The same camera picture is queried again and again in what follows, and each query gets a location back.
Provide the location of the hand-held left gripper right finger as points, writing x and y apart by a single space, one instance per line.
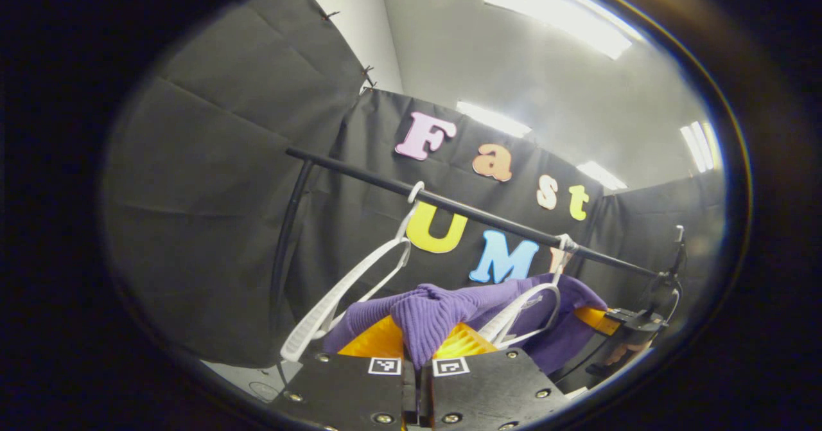
488 392

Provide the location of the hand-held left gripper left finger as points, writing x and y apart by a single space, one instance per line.
347 392

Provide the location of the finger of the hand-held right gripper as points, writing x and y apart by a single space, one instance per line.
597 320

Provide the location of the purple knit cardigan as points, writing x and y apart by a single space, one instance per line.
437 318

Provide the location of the white plastic clothes hanger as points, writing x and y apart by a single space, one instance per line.
321 318
507 318

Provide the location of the black metal clothes rack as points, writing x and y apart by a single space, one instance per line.
462 210

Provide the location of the small ceiling light panel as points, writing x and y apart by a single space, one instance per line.
600 175

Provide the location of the double ceiling light panel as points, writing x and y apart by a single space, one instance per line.
700 145

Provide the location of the black backdrop cloth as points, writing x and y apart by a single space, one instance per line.
225 193

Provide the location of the large ceiling light panel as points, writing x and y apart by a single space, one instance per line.
559 13

